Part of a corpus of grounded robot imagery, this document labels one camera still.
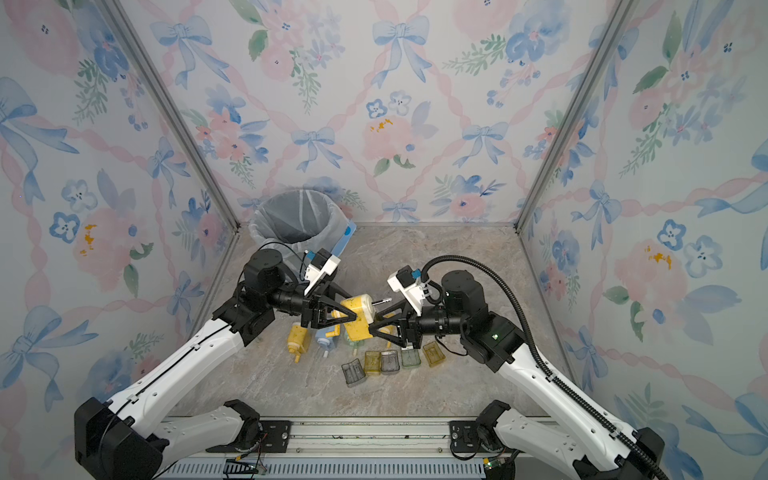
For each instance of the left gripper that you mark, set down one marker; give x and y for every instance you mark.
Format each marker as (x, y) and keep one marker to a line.
(317, 313)

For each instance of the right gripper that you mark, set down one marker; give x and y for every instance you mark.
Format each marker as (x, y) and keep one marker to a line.
(409, 322)

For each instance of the yellow pencil sharpener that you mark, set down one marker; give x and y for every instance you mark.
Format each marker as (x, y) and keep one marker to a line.
(389, 330)
(298, 341)
(364, 309)

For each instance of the blue pencil sharpener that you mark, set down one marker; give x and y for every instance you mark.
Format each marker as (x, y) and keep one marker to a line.
(326, 339)

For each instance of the green transparent shavings tray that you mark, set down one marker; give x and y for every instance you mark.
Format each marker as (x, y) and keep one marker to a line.
(410, 358)

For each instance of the clear blue sharpener tray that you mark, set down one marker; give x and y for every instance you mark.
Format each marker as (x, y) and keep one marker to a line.
(390, 363)

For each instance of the yellow transparent shavings tray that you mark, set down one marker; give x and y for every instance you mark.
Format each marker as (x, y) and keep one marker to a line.
(372, 365)

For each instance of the green pencil sharpener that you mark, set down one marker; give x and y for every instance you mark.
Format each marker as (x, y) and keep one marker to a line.
(353, 345)

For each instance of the dark shavings tray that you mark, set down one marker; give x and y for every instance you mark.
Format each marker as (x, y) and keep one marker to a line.
(353, 373)

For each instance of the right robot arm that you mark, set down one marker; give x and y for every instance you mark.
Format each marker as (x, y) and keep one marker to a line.
(587, 442)

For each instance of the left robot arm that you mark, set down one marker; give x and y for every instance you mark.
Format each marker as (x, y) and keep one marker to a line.
(129, 436)

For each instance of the clear trash bag blue band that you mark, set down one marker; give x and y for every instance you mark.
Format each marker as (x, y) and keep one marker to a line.
(296, 221)

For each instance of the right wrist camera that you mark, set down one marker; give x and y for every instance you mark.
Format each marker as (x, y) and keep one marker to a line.
(407, 282)

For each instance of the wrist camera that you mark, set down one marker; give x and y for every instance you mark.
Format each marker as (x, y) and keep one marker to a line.
(316, 267)
(407, 282)

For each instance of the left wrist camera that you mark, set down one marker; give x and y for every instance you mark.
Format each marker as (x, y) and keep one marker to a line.
(316, 267)

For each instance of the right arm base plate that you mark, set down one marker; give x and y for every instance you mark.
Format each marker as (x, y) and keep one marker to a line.
(468, 438)

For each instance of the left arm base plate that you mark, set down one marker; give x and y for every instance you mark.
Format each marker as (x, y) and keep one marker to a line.
(270, 437)

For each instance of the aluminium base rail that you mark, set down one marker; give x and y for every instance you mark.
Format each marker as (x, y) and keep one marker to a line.
(354, 448)

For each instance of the left corner aluminium post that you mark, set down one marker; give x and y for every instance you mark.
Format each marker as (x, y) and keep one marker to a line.
(118, 20)

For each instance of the corner aluminium post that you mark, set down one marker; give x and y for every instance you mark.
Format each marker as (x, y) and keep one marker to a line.
(614, 29)
(118, 20)

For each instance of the right corner aluminium post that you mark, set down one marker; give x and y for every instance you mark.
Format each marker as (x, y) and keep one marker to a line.
(614, 29)

